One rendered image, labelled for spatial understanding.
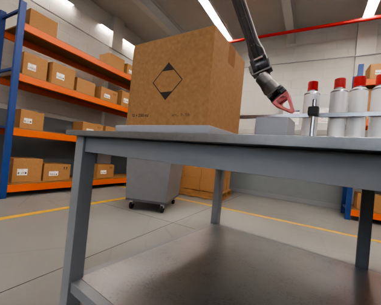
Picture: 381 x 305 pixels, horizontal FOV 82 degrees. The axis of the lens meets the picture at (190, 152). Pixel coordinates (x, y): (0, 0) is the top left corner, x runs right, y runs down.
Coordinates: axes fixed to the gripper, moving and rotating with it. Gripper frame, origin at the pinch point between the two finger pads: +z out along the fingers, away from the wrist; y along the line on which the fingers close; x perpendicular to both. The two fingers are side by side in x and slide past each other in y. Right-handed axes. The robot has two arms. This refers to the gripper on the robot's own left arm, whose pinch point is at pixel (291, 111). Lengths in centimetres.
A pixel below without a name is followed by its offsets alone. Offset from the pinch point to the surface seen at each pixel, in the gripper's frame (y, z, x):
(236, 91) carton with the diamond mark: -23.4, -9.1, 8.5
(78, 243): -40, 2, 91
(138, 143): -42, -9, 39
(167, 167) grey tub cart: 117, -79, 147
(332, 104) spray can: -2.2, 8.0, -10.5
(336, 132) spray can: -2.6, 16.2, -5.8
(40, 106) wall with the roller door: 63, -306, 291
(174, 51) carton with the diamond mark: -42.4, -21.8, 12.6
